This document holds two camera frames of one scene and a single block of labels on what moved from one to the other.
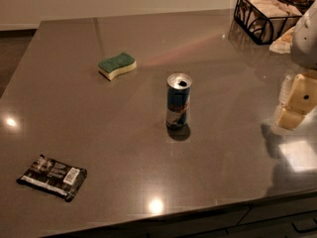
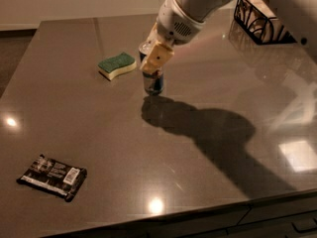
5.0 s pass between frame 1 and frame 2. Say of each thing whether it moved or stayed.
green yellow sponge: stayed
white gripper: moved
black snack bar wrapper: stayed
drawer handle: stayed
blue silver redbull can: moved
